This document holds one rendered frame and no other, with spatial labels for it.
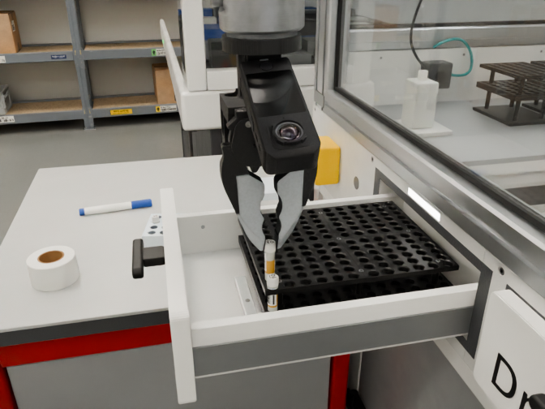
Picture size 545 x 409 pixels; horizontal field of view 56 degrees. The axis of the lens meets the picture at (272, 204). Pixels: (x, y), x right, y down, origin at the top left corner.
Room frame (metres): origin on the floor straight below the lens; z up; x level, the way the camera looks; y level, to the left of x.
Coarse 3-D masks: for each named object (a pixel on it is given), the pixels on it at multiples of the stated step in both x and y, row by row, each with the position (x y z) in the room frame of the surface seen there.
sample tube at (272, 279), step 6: (270, 276) 0.45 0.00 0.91; (276, 276) 0.45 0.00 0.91; (270, 282) 0.45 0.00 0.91; (276, 282) 0.45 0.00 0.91; (270, 288) 0.45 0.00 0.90; (276, 288) 0.45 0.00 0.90; (270, 300) 0.45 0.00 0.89; (276, 300) 0.45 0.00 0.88; (270, 306) 0.45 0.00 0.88; (276, 306) 0.45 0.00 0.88
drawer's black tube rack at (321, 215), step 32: (320, 224) 0.59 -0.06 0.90; (352, 224) 0.60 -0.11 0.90; (384, 224) 0.59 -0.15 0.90; (416, 224) 0.59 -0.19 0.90; (288, 256) 0.52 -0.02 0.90; (320, 256) 0.51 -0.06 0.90; (352, 256) 0.51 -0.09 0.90; (384, 256) 0.51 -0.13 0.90; (416, 256) 0.51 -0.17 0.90; (448, 256) 0.51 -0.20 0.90; (256, 288) 0.49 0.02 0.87; (288, 288) 0.45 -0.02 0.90; (320, 288) 0.45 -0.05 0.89; (352, 288) 0.49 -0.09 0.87; (384, 288) 0.49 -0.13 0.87; (416, 288) 0.49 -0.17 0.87
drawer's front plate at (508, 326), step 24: (504, 312) 0.38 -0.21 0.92; (528, 312) 0.37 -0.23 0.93; (504, 336) 0.38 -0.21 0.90; (528, 336) 0.35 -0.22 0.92; (480, 360) 0.40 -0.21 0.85; (528, 360) 0.34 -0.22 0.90; (480, 384) 0.39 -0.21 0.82; (504, 384) 0.36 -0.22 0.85; (528, 384) 0.34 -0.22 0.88; (504, 408) 0.36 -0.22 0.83; (528, 408) 0.33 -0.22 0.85
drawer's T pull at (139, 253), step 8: (136, 240) 0.53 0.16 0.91; (136, 248) 0.51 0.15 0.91; (144, 248) 0.51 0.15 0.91; (152, 248) 0.51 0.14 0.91; (160, 248) 0.51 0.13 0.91; (136, 256) 0.49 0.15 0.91; (144, 256) 0.49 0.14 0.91; (152, 256) 0.49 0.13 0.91; (160, 256) 0.49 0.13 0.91; (136, 264) 0.47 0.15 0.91; (144, 264) 0.49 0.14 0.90; (152, 264) 0.49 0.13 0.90; (160, 264) 0.49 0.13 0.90; (136, 272) 0.46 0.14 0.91
